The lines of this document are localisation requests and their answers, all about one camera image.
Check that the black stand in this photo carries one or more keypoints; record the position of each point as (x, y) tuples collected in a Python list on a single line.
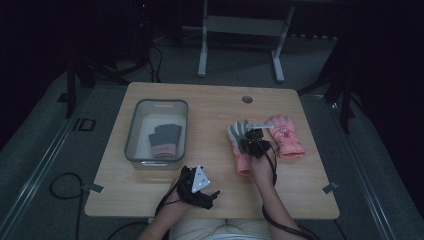
[(343, 86)]

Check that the grey table corner bracket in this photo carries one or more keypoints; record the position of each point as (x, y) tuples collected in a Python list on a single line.
[(330, 187), (93, 188)]

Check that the clear plastic bin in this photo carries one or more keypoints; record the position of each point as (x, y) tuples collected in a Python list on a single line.
[(156, 133)]

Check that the grey glove with pink cuff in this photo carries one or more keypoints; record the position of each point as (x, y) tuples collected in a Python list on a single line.
[(164, 140)]

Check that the person's left hand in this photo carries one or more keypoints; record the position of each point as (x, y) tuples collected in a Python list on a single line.
[(176, 203)]

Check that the person's right hand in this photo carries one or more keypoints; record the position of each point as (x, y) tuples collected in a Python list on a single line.
[(263, 170)]

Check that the metal floor rail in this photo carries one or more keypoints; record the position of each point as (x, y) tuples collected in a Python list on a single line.
[(43, 160), (360, 166)]

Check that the white table frame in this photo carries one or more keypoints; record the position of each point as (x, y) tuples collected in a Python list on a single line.
[(245, 25)]

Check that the pink glove with cartoon print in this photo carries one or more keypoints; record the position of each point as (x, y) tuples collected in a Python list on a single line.
[(286, 140)]

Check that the pink glove with grey palm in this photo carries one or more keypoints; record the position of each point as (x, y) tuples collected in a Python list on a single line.
[(237, 133)]

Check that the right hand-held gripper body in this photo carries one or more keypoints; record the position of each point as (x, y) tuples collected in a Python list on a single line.
[(257, 148)]

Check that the black tripod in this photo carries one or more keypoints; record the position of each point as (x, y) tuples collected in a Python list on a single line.
[(86, 76)]

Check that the black rectangular floor frame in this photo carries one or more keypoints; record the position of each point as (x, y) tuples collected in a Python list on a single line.
[(85, 124)]

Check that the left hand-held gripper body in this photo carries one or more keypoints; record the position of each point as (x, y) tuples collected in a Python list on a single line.
[(193, 186)]

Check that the person's light trousers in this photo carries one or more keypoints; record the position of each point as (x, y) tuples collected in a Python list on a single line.
[(220, 230)]

